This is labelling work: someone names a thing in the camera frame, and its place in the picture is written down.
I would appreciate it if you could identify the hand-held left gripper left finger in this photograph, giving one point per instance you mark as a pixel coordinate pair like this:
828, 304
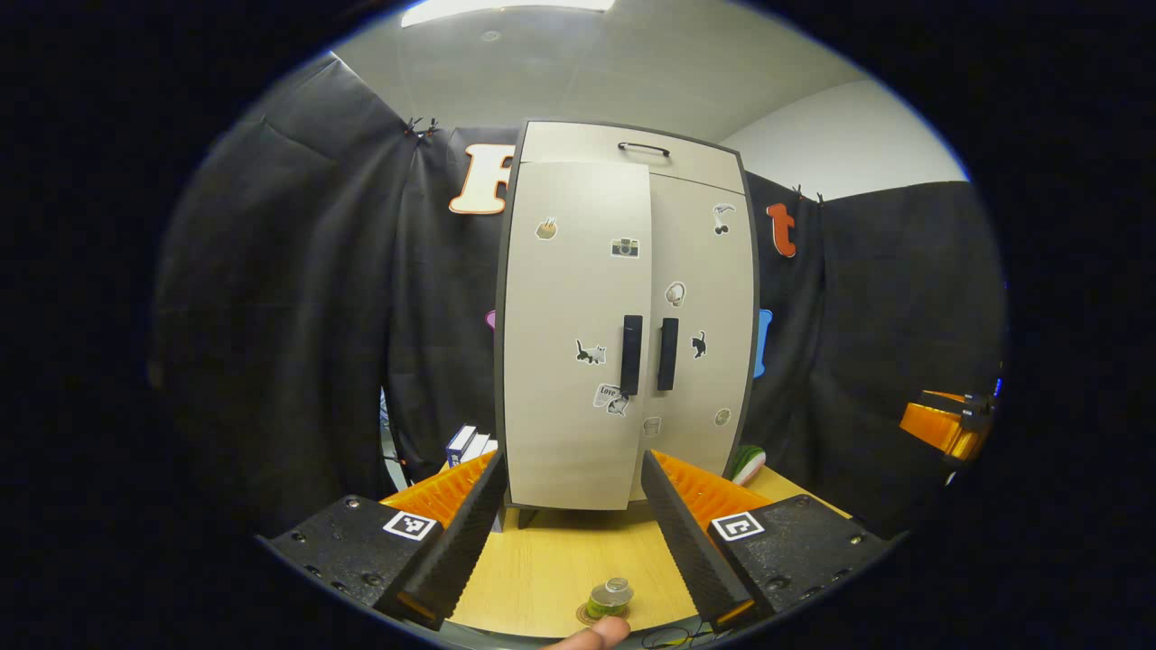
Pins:
461, 551

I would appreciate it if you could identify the white door with headphones sticker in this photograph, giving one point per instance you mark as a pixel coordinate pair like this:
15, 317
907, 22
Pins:
713, 298

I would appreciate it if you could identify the blue white box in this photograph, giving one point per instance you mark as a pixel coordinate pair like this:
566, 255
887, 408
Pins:
459, 444

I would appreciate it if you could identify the white drawer front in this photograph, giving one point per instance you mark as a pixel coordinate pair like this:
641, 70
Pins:
578, 144

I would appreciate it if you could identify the green label bottle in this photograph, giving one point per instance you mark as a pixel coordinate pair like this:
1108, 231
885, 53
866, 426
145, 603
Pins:
610, 598

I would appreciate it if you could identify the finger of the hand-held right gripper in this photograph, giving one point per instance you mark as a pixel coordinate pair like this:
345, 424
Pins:
941, 396
935, 429

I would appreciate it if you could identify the ceiling light panel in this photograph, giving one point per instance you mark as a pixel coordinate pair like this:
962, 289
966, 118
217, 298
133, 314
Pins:
506, 7

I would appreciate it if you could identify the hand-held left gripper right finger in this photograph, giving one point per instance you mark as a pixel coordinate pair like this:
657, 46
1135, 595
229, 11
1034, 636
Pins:
691, 551

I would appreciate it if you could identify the watermelon slice toy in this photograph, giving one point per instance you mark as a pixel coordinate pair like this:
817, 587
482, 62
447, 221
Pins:
748, 465

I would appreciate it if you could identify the round brown coaster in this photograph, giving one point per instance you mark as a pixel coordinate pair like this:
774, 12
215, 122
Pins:
584, 616

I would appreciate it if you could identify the white cabinet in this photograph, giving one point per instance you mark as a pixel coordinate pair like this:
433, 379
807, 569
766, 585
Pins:
526, 516

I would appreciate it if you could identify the white door with camera sticker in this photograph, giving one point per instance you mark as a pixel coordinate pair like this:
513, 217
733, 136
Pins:
560, 298

